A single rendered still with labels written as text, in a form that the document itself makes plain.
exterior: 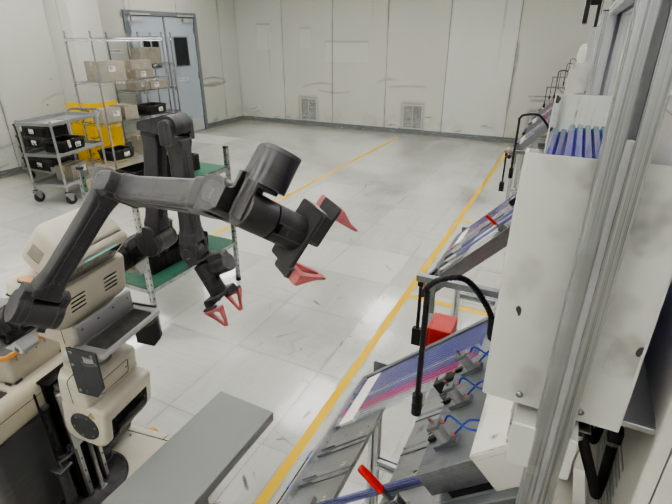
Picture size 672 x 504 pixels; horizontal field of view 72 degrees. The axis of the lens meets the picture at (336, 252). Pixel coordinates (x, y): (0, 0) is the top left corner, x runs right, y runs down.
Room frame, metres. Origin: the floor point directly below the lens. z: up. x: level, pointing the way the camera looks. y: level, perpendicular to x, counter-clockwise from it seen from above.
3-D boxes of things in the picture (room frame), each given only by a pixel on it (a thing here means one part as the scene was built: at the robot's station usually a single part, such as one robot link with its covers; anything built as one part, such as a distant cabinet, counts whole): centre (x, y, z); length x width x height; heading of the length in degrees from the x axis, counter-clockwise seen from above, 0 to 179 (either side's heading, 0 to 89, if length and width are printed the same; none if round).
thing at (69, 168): (5.70, 3.30, 0.30); 0.30 x 0.23 x 0.18; 172
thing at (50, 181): (5.71, 3.30, 0.50); 0.90 x 0.54 x 1.00; 168
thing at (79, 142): (5.68, 3.30, 0.63); 0.40 x 0.30 x 0.14; 168
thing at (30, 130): (6.48, 4.03, 0.38); 0.65 x 0.46 x 0.75; 67
